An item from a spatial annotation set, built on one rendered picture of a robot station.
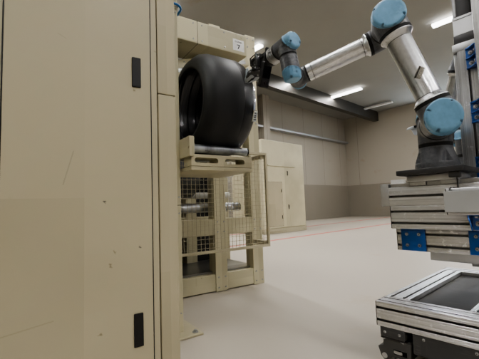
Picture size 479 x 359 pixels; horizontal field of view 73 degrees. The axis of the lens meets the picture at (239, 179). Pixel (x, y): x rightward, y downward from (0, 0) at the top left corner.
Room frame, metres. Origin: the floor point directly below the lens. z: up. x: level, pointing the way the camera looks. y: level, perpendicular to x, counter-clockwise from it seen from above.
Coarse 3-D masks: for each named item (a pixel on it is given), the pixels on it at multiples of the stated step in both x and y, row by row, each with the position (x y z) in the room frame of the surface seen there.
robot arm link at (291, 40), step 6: (282, 36) 1.29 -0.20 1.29; (288, 36) 1.25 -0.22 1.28; (294, 36) 1.27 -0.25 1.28; (276, 42) 1.32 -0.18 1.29; (282, 42) 1.28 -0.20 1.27; (288, 42) 1.26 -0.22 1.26; (294, 42) 1.27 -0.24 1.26; (300, 42) 1.29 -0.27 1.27; (276, 48) 1.31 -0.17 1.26; (282, 48) 1.29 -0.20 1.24; (288, 48) 1.28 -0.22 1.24; (294, 48) 1.28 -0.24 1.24; (276, 54) 1.33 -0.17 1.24
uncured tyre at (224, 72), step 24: (192, 72) 1.87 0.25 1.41; (216, 72) 1.55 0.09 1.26; (240, 72) 1.63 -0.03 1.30; (192, 96) 2.00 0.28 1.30; (216, 96) 1.53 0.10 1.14; (240, 96) 1.59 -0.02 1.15; (192, 120) 2.04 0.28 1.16; (216, 120) 1.57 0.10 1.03; (240, 120) 1.63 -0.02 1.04; (216, 144) 1.66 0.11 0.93; (240, 144) 1.74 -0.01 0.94
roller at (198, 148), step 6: (198, 144) 1.60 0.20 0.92; (198, 150) 1.59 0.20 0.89; (204, 150) 1.61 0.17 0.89; (210, 150) 1.63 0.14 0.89; (216, 150) 1.65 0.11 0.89; (222, 150) 1.67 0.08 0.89; (228, 150) 1.68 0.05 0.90; (234, 150) 1.70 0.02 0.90; (240, 150) 1.73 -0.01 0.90; (246, 150) 1.75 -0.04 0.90
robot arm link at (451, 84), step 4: (452, 60) 1.59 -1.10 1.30; (452, 64) 1.58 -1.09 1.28; (448, 68) 1.61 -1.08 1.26; (452, 68) 1.58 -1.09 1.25; (448, 72) 1.60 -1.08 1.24; (452, 72) 1.58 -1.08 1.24; (448, 76) 1.62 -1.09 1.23; (452, 76) 1.59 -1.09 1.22; (448, 80) 1.62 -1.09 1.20; (452, 80) 1.60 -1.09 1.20; (448, 84) 1.62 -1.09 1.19; (452, 84) 1.60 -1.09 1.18; (448, 88) 1.62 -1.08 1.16; (452, 88) 1.61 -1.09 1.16; (456, 88) 1.60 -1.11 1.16; (452, 92) 1.61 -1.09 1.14; (456, 92) 1.60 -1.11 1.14; (452, 96) 1.61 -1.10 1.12; (456, 96) 1.61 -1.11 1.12
